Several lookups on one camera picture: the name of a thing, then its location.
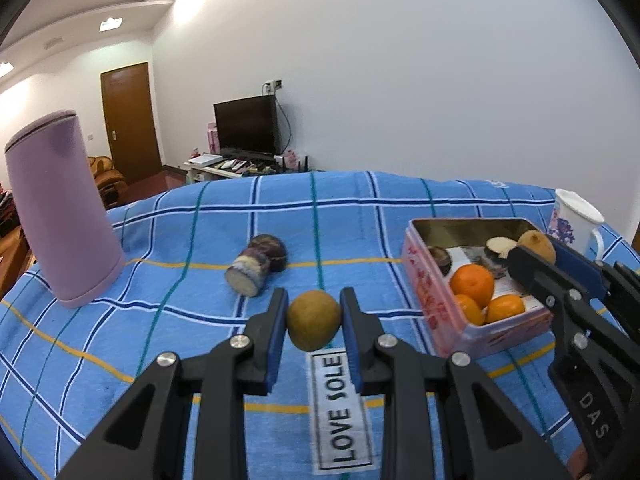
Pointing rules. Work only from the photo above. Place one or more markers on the blue plaid blanket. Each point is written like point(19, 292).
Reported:
point(175, 310)

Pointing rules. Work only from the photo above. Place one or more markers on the white floral enamel mug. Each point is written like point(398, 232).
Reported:
point(575, 220)

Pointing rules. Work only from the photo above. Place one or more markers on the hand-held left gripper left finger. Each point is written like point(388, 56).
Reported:
point(274, 355)

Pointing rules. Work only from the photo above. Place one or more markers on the white flat box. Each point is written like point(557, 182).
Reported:
point(205, 160)

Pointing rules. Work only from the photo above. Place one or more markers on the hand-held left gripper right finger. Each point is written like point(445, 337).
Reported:
point(354, 355)

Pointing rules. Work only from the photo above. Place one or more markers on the pink cylindrical container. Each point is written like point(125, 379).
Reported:
point(60, 210)

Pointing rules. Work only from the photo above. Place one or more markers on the orange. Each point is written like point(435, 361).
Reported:
point(471, 311)
point(472, 285)
point(505, 308)

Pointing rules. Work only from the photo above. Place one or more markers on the orange leather sofa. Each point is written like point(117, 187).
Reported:
point(107, 182)

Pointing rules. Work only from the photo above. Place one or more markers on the black television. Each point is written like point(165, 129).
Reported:
point(245, 125)

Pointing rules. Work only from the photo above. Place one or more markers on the pink tin box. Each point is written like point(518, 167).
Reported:
point(430, 305)

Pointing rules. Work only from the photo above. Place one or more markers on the white television stand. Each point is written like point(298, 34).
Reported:
point(235, 169)

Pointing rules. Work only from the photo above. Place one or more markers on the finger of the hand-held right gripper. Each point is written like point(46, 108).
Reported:
point(530, 272)
point(580, 270)

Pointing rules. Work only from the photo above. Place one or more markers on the brown wooden door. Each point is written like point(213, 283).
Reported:
point(131, 125)

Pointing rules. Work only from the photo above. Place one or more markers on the wall socket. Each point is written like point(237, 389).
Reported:
point(273, 85)

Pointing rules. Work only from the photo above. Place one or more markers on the brown round fruit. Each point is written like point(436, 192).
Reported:
point(537, 246)
point(314, 320)

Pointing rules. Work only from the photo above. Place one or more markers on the ceiling light panel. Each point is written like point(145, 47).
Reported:
point(111, 23)
point(5, 70)

